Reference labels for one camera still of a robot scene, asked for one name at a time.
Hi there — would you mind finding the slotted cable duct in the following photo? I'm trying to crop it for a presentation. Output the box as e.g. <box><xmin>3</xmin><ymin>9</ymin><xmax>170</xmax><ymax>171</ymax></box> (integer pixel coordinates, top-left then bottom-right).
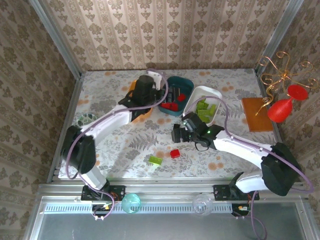
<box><xmin>42</xmin><ymin>201</ymin><xmax>235</xmax><ymax>215</ymax></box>

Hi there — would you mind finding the brown wooden board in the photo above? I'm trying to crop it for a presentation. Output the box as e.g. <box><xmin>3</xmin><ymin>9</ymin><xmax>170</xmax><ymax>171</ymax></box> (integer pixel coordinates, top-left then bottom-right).
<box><xmin>241</xmin><ymin>96</ymin><xmax>275</xmax><ymax>133</ymax></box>

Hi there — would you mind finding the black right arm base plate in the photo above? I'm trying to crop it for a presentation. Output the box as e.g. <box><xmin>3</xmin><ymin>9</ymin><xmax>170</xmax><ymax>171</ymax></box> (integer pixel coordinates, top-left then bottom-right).
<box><xmin>212</xmin><ymin>184</ymin><xmax>260</xmax><ymax>201</ymax></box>

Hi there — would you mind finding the green patterned bowl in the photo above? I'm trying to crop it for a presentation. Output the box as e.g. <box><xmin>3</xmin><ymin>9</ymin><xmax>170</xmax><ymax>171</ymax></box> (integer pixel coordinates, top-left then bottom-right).
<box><xmin>76</xmin><ymin>112</ymin><xmax>99</xmax><ymax>127</ymax></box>

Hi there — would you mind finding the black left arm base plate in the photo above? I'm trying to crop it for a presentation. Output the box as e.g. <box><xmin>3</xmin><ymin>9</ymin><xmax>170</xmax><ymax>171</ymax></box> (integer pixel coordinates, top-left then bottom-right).
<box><xmin>81</xmin><ymin>184</ymin><xmax>126</xmax><ymax>202</ymax></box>

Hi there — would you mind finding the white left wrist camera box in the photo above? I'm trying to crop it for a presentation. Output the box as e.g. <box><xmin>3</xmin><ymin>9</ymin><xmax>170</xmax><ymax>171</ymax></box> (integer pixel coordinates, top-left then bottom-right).
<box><xmin>146</xmin><ymin>70</ymin><xmax>163</xmax><ymax>90</ymax></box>

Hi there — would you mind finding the gold wire ornament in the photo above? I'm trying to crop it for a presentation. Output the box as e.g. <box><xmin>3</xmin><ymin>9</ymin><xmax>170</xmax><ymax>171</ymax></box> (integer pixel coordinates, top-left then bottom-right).
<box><xmin>255</xmin><ymin>51</ymin><xmax>320</xmax><ymax>117</ymax></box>

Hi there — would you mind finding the clear glass ball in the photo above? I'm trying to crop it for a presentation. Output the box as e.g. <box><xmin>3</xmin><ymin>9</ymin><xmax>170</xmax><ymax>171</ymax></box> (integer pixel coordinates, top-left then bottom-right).
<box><xmin>191</xmin><ymin>193</ymin><xmax>214</xmax><ymax>216</ymax></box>

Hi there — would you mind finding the red plastic goblet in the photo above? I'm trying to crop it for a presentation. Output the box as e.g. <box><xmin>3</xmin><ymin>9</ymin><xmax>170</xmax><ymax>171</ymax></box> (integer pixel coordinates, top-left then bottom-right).
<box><xmin>266</xmin><ymin>84</ymin><xmax>310</xmax><ymax>124</ymax></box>

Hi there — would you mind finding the teal plastic container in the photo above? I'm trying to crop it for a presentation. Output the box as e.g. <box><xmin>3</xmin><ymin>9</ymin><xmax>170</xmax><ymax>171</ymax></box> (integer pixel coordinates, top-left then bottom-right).
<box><xmin>157</xmin><ymin>75</ymin><xmax>195</xmax><ymax>118</ymax></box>

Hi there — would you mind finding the orange plastic container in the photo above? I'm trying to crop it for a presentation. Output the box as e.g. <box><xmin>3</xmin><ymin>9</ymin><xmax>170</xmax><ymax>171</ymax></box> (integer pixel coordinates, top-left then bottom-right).
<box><xmin>127</xmin><ymin>79</ymin><xmax>154</xmax><ymax>123</ymax></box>

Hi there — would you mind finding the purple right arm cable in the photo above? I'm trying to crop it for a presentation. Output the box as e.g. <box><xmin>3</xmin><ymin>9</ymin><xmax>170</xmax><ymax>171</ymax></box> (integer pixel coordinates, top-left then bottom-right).
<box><xmin>182</xmin><ymin>96</ymin><xmax>315</xmax><ymax>240</ymax></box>

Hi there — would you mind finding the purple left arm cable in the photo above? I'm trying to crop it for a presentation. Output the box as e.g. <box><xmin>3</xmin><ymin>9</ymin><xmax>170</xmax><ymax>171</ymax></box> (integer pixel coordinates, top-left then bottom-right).
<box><xmin>65</xmin><ymin>68</ymin><xmax>168</xmax><ymax>222</ymax></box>

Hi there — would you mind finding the aluminium frame post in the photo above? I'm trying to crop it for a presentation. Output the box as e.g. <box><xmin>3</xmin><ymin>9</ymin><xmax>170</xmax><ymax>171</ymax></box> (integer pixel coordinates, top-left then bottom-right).
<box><xmin>254</xmin><ymin>0</ymin><xmax>305</xmax><ymax>75</ymax></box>
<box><xmin>28</xmin><ymin>0</ymin><xmax>82</xmax><ymax>80</ymax></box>

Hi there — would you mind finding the small electronics board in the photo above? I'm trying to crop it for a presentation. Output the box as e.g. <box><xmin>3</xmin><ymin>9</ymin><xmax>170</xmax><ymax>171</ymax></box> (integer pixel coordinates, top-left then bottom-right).
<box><xmin>231</xmin><ymin>202</ymin><xmax>253</xmax><ymax>216</ymax></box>
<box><xmin>91</xmin><ymin>202</ymin><xmax>113</xmax><ymax>214</ymax></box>

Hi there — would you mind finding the aluminium front rail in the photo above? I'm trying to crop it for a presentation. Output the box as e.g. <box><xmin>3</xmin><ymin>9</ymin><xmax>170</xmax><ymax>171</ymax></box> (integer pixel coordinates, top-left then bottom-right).
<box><xmin>37</xmin><ymin>177</ymin><xmax>307</xmax><ymax>201</ymax></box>

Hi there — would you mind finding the teal glass ball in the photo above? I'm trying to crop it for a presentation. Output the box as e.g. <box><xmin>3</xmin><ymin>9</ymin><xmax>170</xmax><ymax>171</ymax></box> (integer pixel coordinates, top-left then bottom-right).
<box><xmin>121</xmin><ymin>192</ymin><xmax>142</xmax><ymax>215</ymax></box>

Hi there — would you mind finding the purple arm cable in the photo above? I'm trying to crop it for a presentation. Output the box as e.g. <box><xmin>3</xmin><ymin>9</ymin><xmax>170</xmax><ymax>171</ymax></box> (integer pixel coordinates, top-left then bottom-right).
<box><xmin>65</xmin><ymin>68</ymin><xmax>168</xmax><ymax>222</ymax></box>
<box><xmin>182</xmin><ymin>96</ymin><xmax>315</xmax><ymax>240</ymax></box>

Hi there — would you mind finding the white plastic container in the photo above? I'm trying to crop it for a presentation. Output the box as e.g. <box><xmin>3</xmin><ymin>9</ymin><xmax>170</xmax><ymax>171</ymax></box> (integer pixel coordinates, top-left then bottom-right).
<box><xmin>183</xmin><ymin>85</ymin><xmax>223</xmax><ymax>127</ymax></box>

